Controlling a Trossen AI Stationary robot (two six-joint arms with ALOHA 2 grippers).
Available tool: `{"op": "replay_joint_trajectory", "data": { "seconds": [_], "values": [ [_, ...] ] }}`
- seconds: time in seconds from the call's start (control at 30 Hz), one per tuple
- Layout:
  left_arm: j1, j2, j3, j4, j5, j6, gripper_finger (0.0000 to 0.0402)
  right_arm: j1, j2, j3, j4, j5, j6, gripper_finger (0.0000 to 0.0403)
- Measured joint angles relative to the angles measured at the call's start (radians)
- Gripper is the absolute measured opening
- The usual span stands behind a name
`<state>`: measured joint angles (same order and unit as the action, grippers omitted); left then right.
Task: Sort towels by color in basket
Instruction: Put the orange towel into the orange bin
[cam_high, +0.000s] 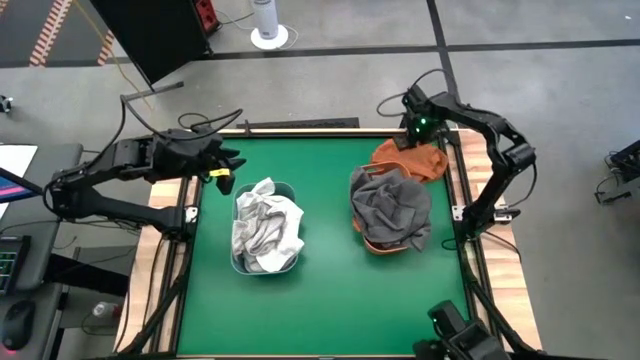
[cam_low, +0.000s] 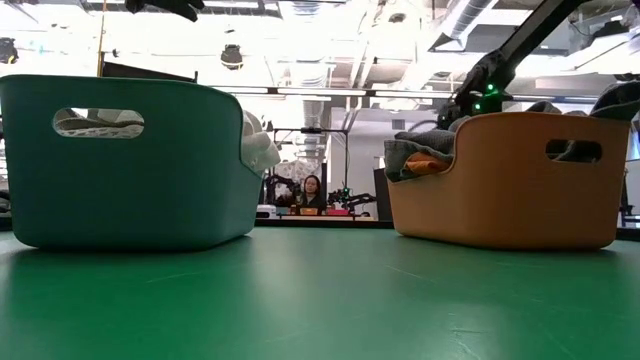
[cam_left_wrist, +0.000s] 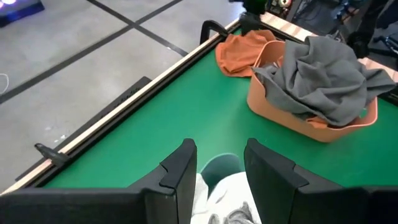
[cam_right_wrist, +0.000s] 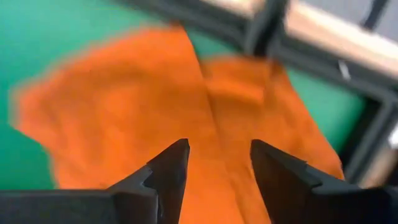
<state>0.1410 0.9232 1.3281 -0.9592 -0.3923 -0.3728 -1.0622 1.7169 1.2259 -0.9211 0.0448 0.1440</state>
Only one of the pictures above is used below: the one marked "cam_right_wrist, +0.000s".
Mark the black table frame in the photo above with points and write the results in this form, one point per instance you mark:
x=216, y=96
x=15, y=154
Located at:
x=264, y=28

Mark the orange towel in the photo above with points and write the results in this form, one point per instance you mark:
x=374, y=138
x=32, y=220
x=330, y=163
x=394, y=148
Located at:
x=140, y=102

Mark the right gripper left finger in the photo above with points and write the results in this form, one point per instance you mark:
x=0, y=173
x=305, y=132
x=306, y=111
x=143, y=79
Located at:
x=161, y=186

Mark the green table mat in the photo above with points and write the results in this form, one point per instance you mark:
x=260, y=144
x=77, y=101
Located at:
x=46, y=37

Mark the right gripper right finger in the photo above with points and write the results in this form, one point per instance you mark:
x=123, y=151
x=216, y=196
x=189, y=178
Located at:
x=280, y=186

